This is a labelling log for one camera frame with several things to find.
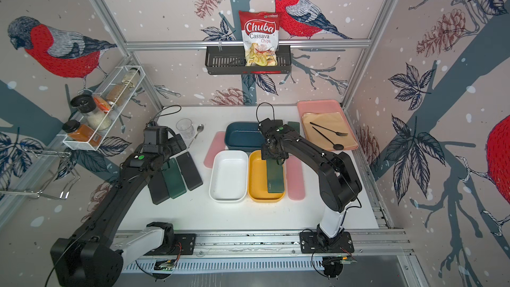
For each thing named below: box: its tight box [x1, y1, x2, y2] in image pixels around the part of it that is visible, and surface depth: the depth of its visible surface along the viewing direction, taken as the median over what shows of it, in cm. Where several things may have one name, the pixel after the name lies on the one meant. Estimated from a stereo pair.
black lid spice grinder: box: [70, 94, 112, 131], surface depth 67 cm
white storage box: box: [208, 149, 250, 203], surface depth 94 cm
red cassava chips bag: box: [239, 10, 281, 67], surface depth 85 cm
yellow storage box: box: [247, 150, 286, 203], surface depth 91 cm
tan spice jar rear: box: [106, 84, 130, 107], surface depth 79 cm
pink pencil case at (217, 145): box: [203, 131, 228, 169], surface depth 105 cm
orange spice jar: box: [61, 119, 103, 147], surface depth 63 cm
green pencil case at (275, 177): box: [266, 158, 285, 194], surface depth 83 cm
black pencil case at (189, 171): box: [175, 151, 204, 191], surface depth 92 cm
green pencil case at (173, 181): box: [161, 157, 187, 200], surface depth 89 cm
